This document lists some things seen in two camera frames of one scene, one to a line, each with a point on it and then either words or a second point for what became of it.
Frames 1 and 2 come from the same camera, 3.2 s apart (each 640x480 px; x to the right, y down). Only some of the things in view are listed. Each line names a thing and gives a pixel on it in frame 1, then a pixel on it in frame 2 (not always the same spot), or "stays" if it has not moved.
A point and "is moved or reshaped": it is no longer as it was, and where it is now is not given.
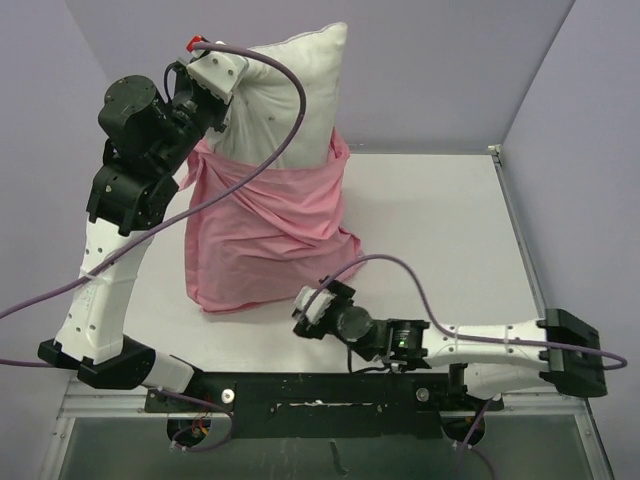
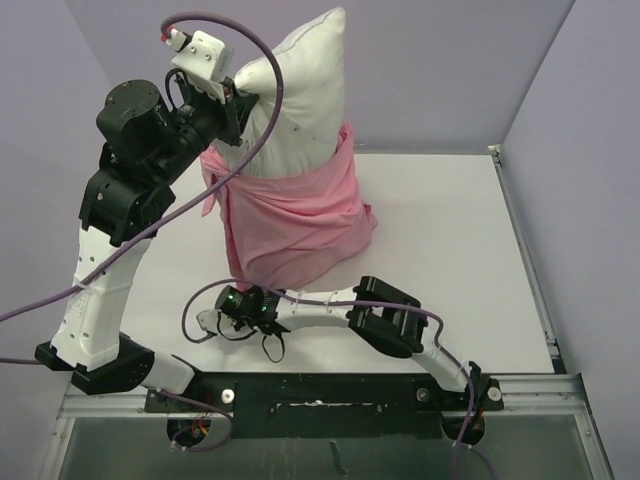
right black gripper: [344, 295] -> [237, 321]
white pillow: [265, 106] is moved or reshaped
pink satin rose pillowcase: [280, 236] is moved or reshaped
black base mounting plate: [284, 406] stays
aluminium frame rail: [74, 402] stays
